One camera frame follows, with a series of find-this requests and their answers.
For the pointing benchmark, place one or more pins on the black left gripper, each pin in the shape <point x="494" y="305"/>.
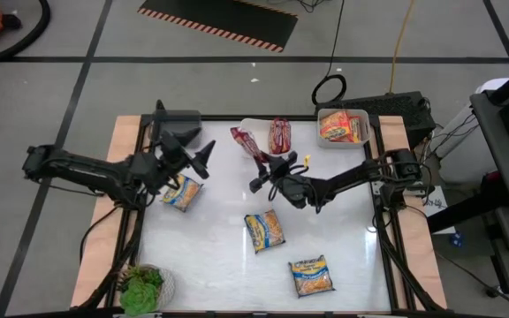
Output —
<point x="166" y="170"/>

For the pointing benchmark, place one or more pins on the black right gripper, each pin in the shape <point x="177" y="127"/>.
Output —
<point x="278" y="172"/>

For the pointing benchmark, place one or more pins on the blue soy sauce ramen packet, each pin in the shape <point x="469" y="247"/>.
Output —
<point x="310" y="276"/>
<point x="182" y="193"/>
<point x="264" y="230"/>

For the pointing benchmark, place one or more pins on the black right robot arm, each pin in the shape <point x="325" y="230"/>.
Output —
<point x="351" y="176"/>

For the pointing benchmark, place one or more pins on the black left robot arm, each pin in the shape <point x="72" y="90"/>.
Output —
<point x="86" y="170"/>

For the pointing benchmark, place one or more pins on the left clear bin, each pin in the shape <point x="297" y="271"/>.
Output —
<point x="179" y="118"/>

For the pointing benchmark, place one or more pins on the white plastic bin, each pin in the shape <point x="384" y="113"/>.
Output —
<point x="256" y="123"/>

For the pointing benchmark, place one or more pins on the yellow gripper tag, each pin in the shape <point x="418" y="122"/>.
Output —
<point x="306" y="160"/>

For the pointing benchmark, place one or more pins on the pale grey plastic bin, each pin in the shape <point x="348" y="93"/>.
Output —
<point x="340" y="145"/>

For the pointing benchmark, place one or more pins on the green plant in mesh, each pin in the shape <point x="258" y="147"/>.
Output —
<point x="169" y="287"/>

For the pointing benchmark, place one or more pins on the black hazard striped floor mat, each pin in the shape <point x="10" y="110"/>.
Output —
<point x="219" y="22"/>

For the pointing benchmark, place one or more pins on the black perforated computer case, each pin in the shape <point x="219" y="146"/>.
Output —
<point x="404" y="110"/>

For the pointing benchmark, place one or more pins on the green succulent plant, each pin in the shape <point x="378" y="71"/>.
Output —
<point x="139" y="298"/>

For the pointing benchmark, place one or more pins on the white paper sheet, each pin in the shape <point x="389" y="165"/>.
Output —
<point x="440" y="209"/>

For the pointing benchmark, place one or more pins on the black desk leg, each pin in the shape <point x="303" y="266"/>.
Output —
<point x="458" y="216"/>

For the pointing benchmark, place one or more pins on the small blue object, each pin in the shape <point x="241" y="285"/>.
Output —
<point x="457" y="240"/>

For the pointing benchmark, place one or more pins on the dark red object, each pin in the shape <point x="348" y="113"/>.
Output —
<point x="493" y="176"/>

